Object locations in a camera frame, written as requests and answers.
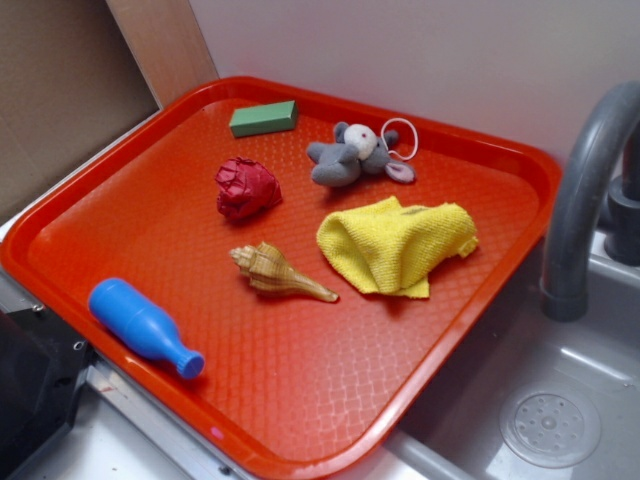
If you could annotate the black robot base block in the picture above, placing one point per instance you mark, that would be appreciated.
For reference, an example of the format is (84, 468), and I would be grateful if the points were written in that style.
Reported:
(44, 364)

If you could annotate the red plastic tray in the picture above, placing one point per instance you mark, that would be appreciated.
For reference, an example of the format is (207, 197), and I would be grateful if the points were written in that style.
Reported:
(293, 387)

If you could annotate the tan spiral seashell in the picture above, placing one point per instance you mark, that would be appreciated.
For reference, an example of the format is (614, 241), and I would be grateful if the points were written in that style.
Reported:
(269, 273)

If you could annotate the yellow microfibre cloth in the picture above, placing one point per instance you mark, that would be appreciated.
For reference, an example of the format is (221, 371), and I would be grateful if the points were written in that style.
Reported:
(390, 249)

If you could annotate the crumpled red paper ball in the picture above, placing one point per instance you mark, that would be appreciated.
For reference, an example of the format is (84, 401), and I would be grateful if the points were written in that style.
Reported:
(246, 187)

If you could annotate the grey plush mouse toy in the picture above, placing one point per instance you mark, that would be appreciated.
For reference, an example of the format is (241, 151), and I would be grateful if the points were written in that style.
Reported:
(358, 150)

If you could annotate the green rectangular block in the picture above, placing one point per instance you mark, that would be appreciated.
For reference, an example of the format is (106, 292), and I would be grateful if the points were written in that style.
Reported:
(264, 119)

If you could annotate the blue plastic toy bottle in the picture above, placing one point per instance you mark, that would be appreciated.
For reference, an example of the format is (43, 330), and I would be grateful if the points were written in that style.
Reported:
(143, 326)

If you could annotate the grey curved faucet spout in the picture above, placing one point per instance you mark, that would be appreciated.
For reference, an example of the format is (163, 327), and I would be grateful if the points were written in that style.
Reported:
(595, 160)

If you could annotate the light wooden board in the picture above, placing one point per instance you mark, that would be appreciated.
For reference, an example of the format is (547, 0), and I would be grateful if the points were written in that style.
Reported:
(167, 44)

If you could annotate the grey toy sink basin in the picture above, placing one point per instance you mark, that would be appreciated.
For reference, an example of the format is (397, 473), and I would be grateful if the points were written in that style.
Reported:
(526, 397)

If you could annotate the brown cardboard panel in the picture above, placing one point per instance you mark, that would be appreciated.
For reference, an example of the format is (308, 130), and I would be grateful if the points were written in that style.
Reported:
(69, 87)

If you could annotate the dark grey faucet handle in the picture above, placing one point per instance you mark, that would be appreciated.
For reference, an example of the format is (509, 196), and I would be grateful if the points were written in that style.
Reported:
(622, 242)

